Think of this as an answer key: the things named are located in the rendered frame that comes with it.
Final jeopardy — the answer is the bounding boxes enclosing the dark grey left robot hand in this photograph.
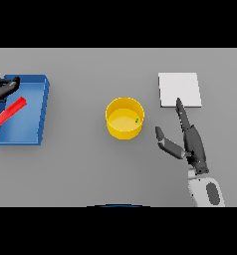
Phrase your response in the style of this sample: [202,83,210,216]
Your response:
[0,76,21,104]

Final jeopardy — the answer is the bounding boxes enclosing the yellow bowl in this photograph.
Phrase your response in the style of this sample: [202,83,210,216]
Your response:
[105,97,145,140]

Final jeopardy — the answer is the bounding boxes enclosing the pale square scale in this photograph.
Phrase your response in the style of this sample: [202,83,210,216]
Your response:
[157,72,203,109]

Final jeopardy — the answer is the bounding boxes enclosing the red beaker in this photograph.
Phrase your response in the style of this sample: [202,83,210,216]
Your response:
[0,96,28,130]

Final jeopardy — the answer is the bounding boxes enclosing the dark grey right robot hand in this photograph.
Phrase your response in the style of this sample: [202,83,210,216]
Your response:
[154,97,210,175]

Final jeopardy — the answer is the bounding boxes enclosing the blue tray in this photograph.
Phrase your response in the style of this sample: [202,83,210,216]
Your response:
[0,74,51,146]

